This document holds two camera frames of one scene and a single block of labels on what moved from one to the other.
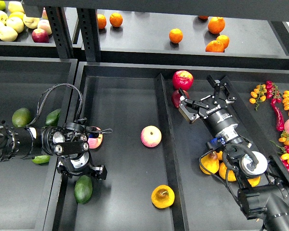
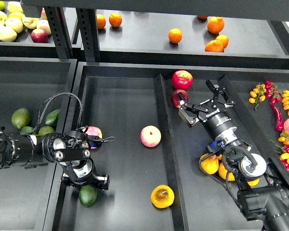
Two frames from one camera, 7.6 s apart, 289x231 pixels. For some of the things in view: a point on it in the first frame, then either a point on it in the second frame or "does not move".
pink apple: (95, 143) -> (94, 131)
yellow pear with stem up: (163, 196) does not move
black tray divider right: (255, 132) does not move
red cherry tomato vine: (273, 92) does not move
